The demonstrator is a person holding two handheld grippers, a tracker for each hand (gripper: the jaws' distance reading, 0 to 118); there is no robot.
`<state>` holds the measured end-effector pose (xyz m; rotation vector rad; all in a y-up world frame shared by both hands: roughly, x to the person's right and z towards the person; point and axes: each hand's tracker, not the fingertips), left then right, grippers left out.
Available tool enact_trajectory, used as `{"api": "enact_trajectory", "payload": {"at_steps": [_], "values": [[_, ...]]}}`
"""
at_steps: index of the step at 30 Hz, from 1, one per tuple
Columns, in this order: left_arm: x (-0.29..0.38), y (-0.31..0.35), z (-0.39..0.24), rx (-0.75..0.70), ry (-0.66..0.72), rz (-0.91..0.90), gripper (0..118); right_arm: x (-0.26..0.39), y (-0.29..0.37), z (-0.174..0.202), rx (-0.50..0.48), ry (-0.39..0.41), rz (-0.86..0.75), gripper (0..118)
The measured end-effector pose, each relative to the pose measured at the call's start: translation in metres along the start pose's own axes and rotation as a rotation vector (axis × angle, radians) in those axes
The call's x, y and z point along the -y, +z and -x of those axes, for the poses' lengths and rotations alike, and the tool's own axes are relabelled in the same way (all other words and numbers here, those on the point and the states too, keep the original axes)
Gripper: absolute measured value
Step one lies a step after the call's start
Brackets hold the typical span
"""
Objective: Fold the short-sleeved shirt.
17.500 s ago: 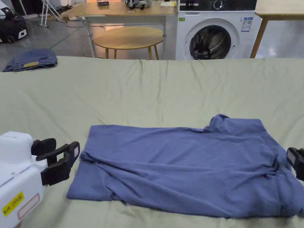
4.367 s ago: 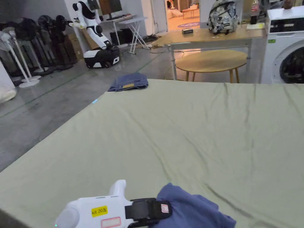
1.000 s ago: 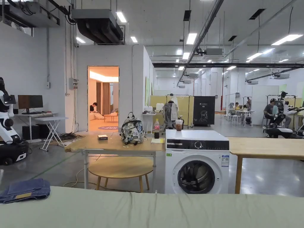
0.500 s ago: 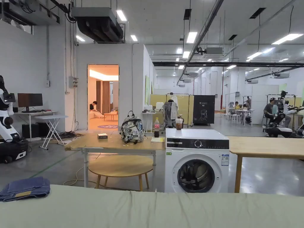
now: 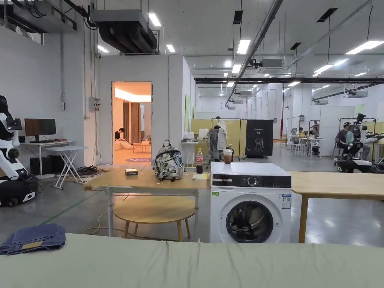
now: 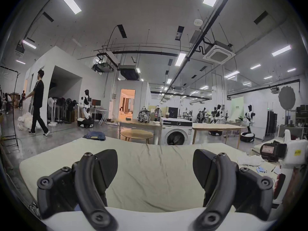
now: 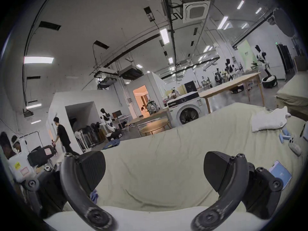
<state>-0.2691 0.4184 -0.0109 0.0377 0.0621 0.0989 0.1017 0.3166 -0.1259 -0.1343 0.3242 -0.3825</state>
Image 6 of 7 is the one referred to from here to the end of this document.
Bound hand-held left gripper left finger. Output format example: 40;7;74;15
37;149;119;231

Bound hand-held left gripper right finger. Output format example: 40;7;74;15
192;149;275;231

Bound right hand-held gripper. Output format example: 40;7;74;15
260;129;308;203

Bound person's right hand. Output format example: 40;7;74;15
273;173;287;200

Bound white cloth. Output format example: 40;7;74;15
236;154;265;167

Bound blue jeans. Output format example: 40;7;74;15
83;131;106;141

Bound long wooden table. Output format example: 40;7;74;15
192;124;246;150

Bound white humanoid robot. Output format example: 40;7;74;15
208;104;224;137
77;90;95;128
240;104;256;143

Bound round grey reflector on stand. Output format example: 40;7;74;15
278;86;296;126

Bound white folding table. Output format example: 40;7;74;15
98;110;111;125

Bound white washing machine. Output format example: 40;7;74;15
160;117;193;146

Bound round wooden low table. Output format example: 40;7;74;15
120;130;154;144

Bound bed with beige sheet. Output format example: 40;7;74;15
19;137;289;214

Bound desk with monitor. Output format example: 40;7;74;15
90;99;109;123

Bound white standing fan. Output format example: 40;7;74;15
47;98;58;126

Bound wooden table with bag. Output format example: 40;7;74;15
117;107;163;145

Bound pile of white cloths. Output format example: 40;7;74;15
17;112;36;131

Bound black tripod stand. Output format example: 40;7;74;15
0;65;22;151

